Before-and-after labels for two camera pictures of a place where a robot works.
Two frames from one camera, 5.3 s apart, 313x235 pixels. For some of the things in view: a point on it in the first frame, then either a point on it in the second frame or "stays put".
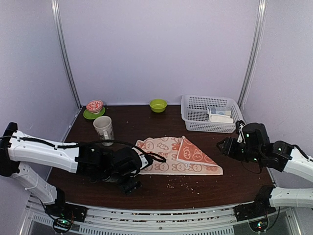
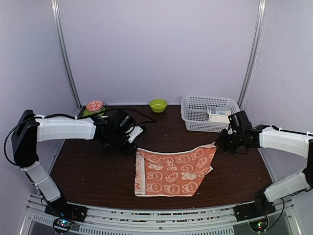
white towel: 222,118 stays put
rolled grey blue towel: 219,110 stays put
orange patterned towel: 183,157 → 172,174
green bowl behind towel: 158,105 stays put
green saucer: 91,115 stays put
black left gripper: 128,188 → 132,149
